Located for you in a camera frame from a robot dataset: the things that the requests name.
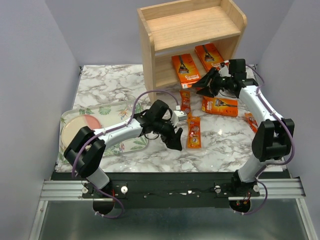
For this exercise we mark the leaf-patterned serving tray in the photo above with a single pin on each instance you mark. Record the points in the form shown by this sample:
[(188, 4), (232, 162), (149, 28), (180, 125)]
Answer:
[(108, 115)]

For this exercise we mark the orange razor pouch upright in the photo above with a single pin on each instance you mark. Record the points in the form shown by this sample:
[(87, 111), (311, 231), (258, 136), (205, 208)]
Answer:
[(185, 101)]

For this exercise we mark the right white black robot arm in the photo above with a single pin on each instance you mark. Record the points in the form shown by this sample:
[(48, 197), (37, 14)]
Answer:
[(274, 137)]

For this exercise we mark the aluminium frame rail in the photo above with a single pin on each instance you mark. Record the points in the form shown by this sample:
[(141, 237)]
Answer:
[(64, 190)]

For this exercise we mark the clear drinking glass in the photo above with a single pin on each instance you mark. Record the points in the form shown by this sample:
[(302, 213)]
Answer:
[(129, 104)]

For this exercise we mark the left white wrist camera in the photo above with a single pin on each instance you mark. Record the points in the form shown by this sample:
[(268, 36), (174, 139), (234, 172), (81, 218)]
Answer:
[(178, 116)]

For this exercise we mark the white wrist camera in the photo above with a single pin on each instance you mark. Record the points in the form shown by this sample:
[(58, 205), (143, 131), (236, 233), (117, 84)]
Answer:
[(223, 69), (178, 116)]

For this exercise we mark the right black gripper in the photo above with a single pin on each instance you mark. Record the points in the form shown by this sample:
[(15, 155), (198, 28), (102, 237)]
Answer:
[(210, 91)]

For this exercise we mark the wooden two-tier shelf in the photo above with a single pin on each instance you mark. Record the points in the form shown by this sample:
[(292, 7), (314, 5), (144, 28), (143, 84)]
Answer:
[(176, 27)]

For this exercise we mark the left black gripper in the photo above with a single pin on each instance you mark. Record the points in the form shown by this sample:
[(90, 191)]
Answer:
[(174, 142)]

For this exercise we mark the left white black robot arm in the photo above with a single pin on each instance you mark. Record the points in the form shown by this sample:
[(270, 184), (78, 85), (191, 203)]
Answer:
[(87, 148)]

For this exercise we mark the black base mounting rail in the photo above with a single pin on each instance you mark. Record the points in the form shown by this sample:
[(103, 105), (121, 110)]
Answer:
[(172, 190)]

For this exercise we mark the orange razor pouch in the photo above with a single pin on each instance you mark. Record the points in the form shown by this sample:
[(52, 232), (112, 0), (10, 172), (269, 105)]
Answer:
[(194, 132), (185, 101), (251, 121)]

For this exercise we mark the cream and pink plate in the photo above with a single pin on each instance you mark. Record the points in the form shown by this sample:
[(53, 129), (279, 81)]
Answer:
[(71, 128)]

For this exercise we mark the orange razor box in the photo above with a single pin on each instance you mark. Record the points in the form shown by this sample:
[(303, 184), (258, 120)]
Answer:
[(186, 70), (220, 106), (209, 56)]

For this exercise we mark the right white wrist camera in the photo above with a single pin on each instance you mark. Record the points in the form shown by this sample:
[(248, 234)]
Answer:
[(223, 69)]

